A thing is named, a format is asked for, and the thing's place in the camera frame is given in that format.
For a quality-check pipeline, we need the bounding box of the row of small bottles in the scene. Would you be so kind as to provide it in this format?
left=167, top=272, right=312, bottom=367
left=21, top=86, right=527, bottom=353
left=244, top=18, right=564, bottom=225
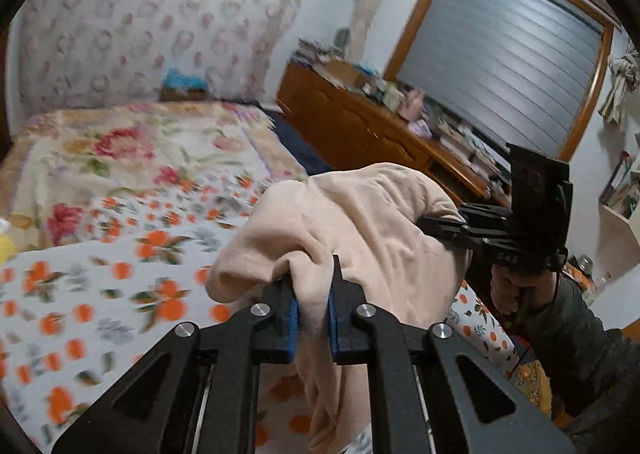
left=369, top=81, right=402, bottom=106

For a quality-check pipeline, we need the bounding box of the white bookshelf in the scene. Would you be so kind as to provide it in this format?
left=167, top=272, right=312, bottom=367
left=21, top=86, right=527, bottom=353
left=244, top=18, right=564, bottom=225
left=597, top=149, right=640, bottom=237

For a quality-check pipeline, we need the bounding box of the knotted cream curtain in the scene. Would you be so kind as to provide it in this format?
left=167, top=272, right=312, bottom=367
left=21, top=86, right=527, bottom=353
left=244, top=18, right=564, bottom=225
left=597, top=47, right=640, bottom=128

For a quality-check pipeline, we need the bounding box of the dark blue mattress sheet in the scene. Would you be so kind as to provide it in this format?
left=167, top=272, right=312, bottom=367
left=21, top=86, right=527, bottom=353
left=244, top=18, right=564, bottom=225
left=260, top=107, right=334, bottom=176

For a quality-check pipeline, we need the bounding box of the orange fruit print bedsheet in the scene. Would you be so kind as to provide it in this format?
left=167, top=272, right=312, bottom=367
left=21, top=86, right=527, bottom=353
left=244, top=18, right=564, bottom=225
left=0, top=174, right=521, bottom=454

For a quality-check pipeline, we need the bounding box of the long wooden cabinet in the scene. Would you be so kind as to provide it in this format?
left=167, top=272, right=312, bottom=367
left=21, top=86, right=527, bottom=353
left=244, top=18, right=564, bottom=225
left=276, top=62, right=511, bottom=208

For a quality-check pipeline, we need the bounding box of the person's right forearm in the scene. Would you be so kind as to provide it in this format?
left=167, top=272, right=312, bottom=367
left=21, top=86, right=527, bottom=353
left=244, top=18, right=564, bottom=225
left=520, top=274, right=640, bottom=437

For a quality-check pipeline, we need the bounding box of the blue fluffy cloth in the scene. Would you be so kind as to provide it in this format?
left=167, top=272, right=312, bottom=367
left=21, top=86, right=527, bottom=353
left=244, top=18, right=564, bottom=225
left=164, top=68, right=209, bottom=90

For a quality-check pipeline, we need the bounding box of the person's right hand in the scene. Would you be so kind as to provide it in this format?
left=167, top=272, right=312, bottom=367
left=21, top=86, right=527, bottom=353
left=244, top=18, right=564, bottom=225
left=490, top=264, right=557, bottom=324

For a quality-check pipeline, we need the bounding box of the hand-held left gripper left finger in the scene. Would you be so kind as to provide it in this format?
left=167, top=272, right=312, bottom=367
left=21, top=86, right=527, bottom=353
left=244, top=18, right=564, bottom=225
left=50, top=277, right=301, bottom=454

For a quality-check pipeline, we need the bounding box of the small cardboard box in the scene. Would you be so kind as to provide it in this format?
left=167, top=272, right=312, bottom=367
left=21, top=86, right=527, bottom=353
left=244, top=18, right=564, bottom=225
left=159, top=86, right=209, bottom=103

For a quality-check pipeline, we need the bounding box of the circle patterned headboard cover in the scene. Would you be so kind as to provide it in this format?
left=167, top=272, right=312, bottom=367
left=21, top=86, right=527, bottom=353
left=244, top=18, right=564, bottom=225
left=17, top=0, right=314, bottom=117

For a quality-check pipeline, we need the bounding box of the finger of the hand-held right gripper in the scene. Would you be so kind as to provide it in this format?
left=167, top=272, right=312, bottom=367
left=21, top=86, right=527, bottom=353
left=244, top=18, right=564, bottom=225
left=457, top=203, right=514, bottom=223
left=415, top=215, right=501, bottom=252

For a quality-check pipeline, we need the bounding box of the open cardboard box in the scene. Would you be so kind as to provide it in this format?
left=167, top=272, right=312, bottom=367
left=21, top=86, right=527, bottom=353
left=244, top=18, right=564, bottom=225
left=322, top=59, right=369, bottom=88

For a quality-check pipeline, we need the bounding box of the pink handbag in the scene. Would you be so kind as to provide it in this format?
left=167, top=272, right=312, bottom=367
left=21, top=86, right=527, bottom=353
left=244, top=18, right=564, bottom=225
left=400, top=88, right=427, bottom=118

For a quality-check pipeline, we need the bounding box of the stack of papers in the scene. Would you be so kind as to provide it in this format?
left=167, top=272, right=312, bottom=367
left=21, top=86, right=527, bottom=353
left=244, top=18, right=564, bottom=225
left=292, top=38, right=332, bottom=68

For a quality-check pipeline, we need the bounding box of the peach t-shirt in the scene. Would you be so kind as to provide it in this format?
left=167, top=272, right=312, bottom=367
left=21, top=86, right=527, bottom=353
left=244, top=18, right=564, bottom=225
left=205, top=163, right=471, bottom=454

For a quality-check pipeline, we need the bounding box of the floral blanket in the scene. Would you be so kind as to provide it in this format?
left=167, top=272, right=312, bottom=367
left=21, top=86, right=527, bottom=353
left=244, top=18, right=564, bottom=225
left=0, top=102, right=307, bottom=255

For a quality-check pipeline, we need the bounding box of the yellow plush toy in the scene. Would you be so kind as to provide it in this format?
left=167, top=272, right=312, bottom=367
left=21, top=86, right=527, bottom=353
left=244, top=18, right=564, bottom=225
left=0, top=219, right=16, bottom=263

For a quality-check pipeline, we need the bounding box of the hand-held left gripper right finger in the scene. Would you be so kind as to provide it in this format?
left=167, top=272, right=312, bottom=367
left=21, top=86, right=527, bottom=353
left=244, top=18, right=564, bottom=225
left=327, top=254, right=582, bottom=454

